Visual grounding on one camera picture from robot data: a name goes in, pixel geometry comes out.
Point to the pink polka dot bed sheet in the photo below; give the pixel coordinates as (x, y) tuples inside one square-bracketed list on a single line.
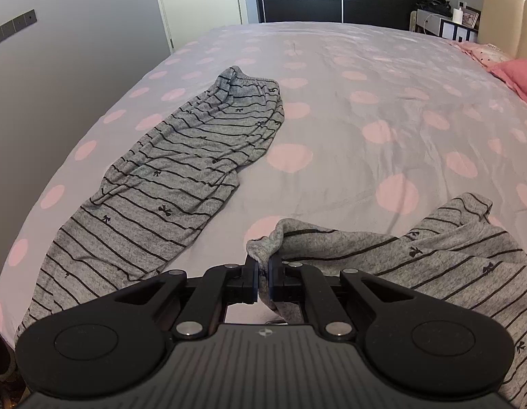
[(352, 115)]

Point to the black bag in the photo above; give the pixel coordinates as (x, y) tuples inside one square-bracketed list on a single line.
[(433, 5)]

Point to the grey striped pants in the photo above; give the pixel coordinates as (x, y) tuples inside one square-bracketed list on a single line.
[(161, 179)]

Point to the grey wall switch panel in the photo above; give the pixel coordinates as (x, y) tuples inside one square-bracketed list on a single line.
[(14, 27)]

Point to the beige padded headboard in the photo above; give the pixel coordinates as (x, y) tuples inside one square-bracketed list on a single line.
[(506, 21)]

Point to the white bedside shelf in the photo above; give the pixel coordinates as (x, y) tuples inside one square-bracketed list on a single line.
[(438, 25)]

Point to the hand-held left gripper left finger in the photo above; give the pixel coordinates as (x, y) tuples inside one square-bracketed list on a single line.
[(255, 281)]

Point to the plain pink pillow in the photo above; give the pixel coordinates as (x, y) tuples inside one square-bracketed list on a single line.
[(516, 76)]

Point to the grey striped long-sleeve top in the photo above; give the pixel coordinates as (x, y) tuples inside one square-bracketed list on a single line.
[(438, 255)]

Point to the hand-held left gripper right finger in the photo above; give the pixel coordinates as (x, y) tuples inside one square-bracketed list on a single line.
[(270, 282)]

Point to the white door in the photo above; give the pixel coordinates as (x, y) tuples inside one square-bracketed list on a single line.
[(195, 4)]

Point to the light pink patterned pillow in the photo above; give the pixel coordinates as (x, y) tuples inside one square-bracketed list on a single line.
[(484, 52)]

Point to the picture frame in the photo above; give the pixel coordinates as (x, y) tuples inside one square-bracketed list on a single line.
[(471, 17)]

